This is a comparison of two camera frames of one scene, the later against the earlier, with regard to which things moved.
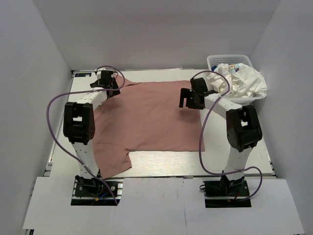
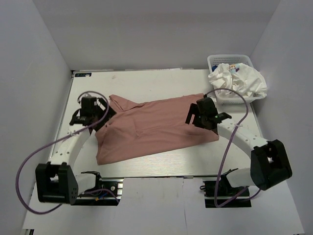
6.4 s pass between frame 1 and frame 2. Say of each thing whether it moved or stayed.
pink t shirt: moved
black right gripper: moved
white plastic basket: stayed
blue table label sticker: stayed
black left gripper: moved
